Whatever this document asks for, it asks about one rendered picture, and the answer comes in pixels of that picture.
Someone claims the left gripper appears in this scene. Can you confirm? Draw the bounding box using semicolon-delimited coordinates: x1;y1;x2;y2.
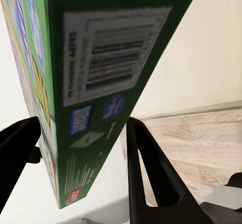
27;147;41;164

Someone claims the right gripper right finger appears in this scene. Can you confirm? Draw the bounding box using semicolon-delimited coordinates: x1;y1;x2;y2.
126;117;212;224

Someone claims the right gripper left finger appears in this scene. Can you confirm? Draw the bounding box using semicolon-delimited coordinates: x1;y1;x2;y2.
0;116;41;214

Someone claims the board game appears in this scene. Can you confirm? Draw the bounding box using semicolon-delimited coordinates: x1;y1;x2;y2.
0;0;193;209

